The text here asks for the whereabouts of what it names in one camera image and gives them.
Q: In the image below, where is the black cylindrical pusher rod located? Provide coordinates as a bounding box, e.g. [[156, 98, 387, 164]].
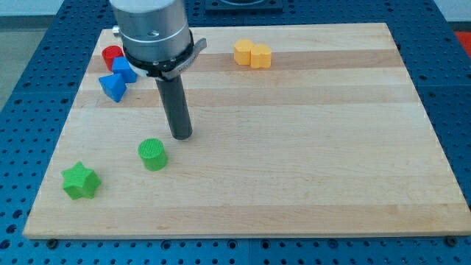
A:
[[156, 76, 193, 140]]

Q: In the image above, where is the green cylinder block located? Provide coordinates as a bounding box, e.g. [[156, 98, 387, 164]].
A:
[[138, 138, 168, 171]]

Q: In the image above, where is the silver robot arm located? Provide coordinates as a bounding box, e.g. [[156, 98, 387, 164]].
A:
[[110, 0, 207, 140]]

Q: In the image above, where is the blue cube block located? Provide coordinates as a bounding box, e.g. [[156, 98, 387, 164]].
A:
[[111, 57, 137, 83]]

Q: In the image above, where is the blue triangle block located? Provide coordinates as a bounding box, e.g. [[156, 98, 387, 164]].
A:
[[99, 74, 127, 102]]

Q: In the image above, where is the red cylinder block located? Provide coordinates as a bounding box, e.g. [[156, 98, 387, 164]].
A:
[[102, 46, 124, 71]]

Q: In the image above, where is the yellow hexagon block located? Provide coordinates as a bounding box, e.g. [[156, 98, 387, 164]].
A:
[[233, 39, 254, 66]]

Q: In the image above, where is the yellow heart block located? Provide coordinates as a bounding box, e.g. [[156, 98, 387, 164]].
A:
[[250, 44, 272, 69]]

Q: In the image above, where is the green star block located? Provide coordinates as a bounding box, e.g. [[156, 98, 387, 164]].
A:
[[61, 161, 102, 200]]

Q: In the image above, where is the wooden board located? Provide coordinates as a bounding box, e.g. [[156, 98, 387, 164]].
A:
[[24, 23, 470, 239]]

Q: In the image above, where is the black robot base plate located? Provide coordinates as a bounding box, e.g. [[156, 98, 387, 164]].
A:
[[205, 0, 283, 13]]

